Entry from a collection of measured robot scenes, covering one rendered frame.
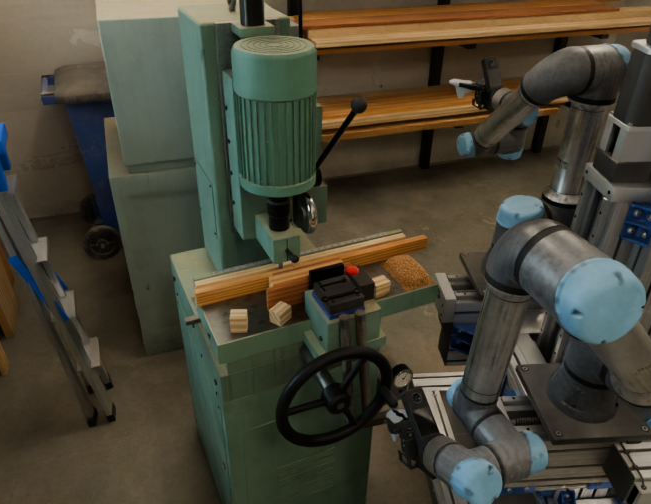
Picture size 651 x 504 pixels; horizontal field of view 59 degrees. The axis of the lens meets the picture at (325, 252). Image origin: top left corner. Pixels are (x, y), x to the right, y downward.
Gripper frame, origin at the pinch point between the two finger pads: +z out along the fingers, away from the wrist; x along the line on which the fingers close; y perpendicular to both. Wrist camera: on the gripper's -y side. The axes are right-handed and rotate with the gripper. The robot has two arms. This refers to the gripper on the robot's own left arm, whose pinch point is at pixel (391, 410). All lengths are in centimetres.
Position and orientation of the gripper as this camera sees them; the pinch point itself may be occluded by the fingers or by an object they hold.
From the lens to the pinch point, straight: 135.0
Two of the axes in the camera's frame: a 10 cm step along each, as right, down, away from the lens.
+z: -3.3, -0.5, 9.4
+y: 1.4, 9.9, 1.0
